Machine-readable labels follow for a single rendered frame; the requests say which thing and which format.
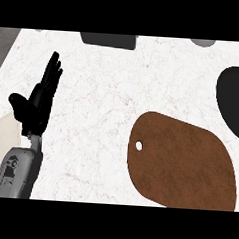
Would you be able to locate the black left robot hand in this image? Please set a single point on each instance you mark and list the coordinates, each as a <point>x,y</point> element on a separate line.
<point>39,100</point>

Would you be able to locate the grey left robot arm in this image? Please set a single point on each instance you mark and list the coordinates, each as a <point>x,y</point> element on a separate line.
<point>16,172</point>

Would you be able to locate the brown wooden cutting board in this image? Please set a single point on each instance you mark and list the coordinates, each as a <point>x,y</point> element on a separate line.
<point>182,165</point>

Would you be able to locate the black pan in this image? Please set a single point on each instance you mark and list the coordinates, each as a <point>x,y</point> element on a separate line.
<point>234,101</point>

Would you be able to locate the dark grey appliance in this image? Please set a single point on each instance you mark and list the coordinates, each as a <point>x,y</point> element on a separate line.
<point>108,40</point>

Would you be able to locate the grey round object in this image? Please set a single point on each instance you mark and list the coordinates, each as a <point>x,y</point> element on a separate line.
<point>203,42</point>

